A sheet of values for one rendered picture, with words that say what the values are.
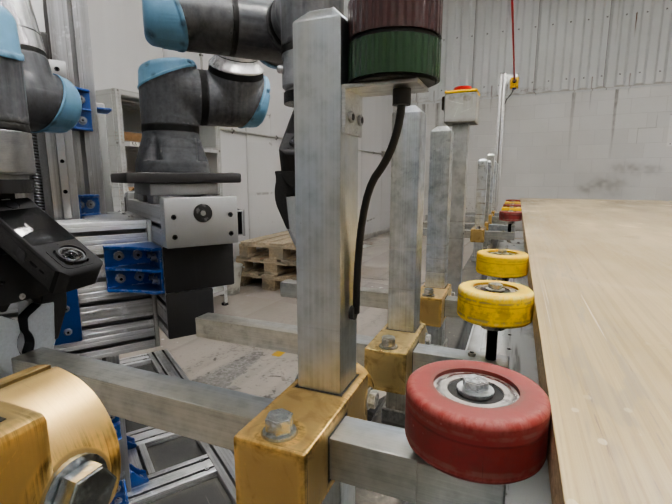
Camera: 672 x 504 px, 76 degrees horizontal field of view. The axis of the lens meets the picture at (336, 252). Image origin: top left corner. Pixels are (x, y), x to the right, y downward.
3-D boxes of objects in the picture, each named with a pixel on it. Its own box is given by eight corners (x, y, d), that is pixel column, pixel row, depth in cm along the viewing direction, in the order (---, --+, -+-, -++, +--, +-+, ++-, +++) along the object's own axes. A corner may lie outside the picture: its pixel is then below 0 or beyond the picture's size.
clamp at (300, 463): (234, 508, 27) (231, 435, 26) (322, 405, 39) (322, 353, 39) (314, 536, 25) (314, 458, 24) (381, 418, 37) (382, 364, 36)
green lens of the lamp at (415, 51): (333, 76, 26) (333, 38, 26) (364, 94, 32) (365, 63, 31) (430, 67, 24) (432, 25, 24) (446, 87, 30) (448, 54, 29)
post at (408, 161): (384, 465, 59) (392, 105, 51) (391, 451, 62) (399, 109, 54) (409, 472, 58) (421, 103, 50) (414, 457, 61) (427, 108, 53)
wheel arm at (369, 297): (279, 300, 87) (279, 280, 86) (287, 296, 90) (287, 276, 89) (510, 329, 70) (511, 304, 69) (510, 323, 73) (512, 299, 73)
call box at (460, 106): (443, 126, 96) (444, 90, 95) (447, 129, 102) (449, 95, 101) (475, 124, 93) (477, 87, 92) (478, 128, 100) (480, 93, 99)
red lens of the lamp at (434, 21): (333, 33, 26) (333, -6, 26) (365, 58, 31) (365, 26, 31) (432, 19, 24) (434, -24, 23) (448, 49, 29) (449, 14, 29)
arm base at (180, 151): (130, 173, 95) (126, 127, 93) (198, 173, 103) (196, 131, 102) (142, 172, 83) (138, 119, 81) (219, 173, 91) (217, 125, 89)
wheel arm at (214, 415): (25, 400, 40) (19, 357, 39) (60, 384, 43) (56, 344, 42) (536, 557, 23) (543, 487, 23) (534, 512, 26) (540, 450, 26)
